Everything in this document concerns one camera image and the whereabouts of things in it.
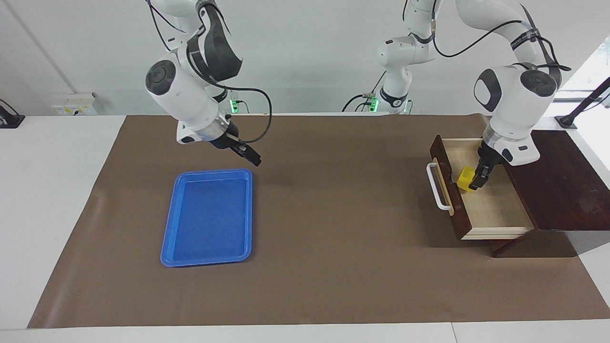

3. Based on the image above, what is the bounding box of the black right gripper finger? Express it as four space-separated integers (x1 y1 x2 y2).
236 146 261 167
240 141 262 162

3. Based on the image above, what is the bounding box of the yellow cube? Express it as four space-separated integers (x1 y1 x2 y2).
457 166 477 192

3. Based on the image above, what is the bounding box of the wooden drawer with white handle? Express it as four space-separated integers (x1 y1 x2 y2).
426 135 536 241

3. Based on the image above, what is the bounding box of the blue plastic tray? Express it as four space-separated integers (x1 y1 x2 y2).
160 168 253 268

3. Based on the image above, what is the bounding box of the dark brown wooden cabinet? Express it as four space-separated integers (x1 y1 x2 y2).
490 130 610 258

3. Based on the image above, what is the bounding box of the brown table mat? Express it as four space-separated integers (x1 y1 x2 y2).
27 113 610 329

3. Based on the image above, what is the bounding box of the black table clamp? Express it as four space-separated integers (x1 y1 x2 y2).
0 99 26 129

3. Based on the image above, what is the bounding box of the black right arm gripper cable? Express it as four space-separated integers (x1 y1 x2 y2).
145 0 273 145

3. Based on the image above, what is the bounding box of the black arm gripper cable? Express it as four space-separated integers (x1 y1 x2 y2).
429 0 572 73
145 0 273 145

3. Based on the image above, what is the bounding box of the black camera stand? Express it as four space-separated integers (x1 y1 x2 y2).
554 76 610 130

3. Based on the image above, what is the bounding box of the black left arm base cable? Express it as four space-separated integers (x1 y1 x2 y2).
342 71 387 113

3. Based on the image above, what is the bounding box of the black left arm gripper cable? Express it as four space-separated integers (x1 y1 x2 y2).
429 0 572 73

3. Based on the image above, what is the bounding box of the white wall socket box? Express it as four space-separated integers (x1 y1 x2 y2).
51 92 99 116

